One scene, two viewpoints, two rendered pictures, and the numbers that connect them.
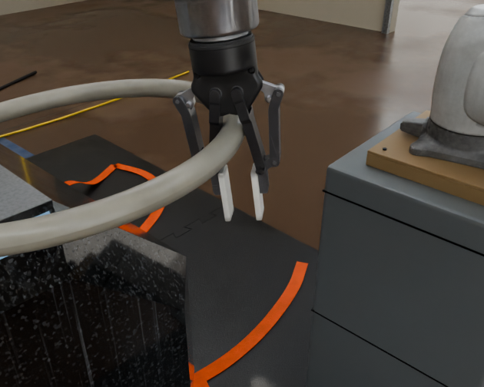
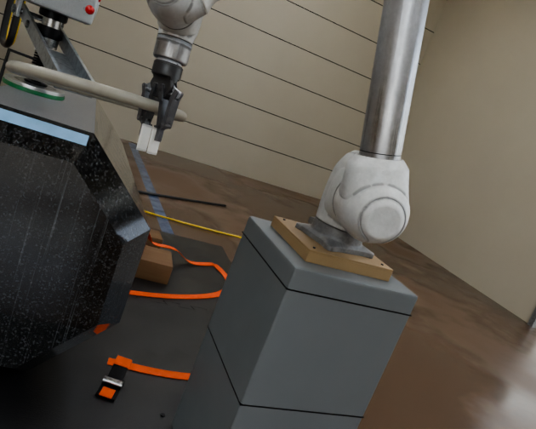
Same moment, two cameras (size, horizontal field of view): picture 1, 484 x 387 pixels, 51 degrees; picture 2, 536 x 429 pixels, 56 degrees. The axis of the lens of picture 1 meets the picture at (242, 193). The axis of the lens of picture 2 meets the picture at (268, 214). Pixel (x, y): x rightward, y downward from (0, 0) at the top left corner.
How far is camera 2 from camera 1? 0.99 m
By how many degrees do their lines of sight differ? 30
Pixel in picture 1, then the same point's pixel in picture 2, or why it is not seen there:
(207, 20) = (158, 48)
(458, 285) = (263, 300)
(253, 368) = (168, 386)
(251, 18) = (175, 55)
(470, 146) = (322, 229)
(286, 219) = not seen: hidden behind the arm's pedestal
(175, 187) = (102, 88)
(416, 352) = (232, 358)
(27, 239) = (42, 71)
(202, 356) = (146, 361)
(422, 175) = (286, 233)
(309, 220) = not seen: hidden behind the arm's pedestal
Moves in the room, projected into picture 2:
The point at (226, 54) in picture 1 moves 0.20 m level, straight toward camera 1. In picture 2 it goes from (160, 64) to (102, 42)
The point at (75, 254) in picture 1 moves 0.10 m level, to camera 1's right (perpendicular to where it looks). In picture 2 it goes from (84, 159) to (108, 172)
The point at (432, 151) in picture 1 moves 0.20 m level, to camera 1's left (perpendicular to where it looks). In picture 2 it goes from (304, 227) to (248, 200)
